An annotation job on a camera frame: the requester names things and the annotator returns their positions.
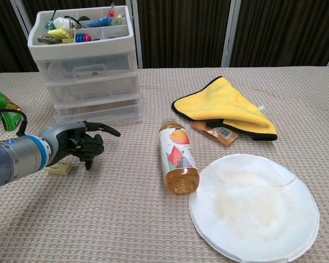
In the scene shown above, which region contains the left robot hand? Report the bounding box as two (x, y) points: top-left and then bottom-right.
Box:
(38, 119), (121, 171)

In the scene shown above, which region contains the yellow eraser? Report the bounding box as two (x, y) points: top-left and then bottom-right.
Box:
(47, 161), (73, 175)

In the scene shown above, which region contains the translucent plastic drawer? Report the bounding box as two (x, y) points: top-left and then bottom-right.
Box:
(54, 97), (144, 126)
(45, 76), (140, 107)
(35, 50), (139, 83)

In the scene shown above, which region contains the white drawer organizer box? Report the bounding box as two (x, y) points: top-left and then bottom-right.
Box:
(27, 4), (144, 127)

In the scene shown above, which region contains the green snack bag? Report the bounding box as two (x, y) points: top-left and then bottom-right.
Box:
(0, 89), (22, 132)

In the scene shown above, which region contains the beige woven tablecloth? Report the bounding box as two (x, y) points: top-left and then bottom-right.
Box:
(0, 65), (329, 263)

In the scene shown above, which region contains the green lion print packet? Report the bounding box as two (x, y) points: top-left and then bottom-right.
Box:
(37, 35), (63, 44)

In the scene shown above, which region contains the small yellow packet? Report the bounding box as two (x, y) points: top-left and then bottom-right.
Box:
(48, 28), (73, 39)

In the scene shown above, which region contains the juice bottle with fruit label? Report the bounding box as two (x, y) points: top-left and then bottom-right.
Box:
(158, 117), (200, 196)

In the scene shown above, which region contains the orange plastic packet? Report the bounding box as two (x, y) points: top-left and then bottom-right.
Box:
(191, 120), (240, 147)

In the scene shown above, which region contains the yellow cloth with black trim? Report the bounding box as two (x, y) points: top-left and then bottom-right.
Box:
(171, 76), (279, 142)

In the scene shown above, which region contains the white paper plate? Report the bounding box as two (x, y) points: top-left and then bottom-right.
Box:
(188, 153), (321, 262)

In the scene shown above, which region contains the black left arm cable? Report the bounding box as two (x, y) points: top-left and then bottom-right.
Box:
(0, 108), (28, 138)

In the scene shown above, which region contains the blue ring stack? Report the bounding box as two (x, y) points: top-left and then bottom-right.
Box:
(75, 32), (92, 43)

